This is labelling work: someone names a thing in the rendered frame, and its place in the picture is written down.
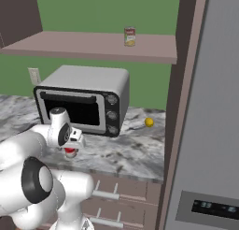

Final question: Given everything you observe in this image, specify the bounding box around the red and yellow soup can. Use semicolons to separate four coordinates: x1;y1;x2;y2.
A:
123;26;136;48

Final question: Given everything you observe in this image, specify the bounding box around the black toaster oven door handle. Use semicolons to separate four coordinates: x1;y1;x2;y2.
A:
39;91;97;105

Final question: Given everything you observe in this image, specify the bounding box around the toaster oven glass door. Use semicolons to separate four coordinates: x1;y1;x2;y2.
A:
35;89;106;136

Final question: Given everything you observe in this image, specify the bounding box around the brown cabinet side panel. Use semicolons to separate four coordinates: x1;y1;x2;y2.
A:
154;0;209;230

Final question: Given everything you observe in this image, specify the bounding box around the dark toaster oven knob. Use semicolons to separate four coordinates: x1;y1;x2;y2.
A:
107;124;120;136
106;93;119;106
106;109;119;122

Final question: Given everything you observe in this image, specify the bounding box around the yellow lemon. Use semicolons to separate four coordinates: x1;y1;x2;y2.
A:
144;117;155;128

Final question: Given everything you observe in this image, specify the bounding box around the red canned food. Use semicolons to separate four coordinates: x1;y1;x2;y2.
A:
63;147;79;160

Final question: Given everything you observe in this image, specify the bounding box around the silver toaster oven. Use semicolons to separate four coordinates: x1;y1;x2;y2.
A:
33;65;131;138

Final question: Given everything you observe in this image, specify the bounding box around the brown drawer front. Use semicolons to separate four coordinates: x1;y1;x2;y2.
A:
81;197;161;230
89;173;149;205

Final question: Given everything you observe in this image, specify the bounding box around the grey fridge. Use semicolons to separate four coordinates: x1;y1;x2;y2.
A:
163;0;239;230

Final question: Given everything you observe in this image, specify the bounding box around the brown cabinet shelf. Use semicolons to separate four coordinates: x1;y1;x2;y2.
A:
0;30;178;65

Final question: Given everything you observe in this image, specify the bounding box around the white wall outlet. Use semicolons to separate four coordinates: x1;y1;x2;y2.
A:
27;67;41;86

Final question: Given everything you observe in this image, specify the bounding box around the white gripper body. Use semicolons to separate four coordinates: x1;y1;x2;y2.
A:
62;135;87;151

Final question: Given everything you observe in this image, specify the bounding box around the brown cabinet door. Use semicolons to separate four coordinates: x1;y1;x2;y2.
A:
0;0;44;50

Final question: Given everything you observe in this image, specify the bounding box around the silver drawer handle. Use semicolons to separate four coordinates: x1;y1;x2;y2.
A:
89;208;122;229
91;180;121;201

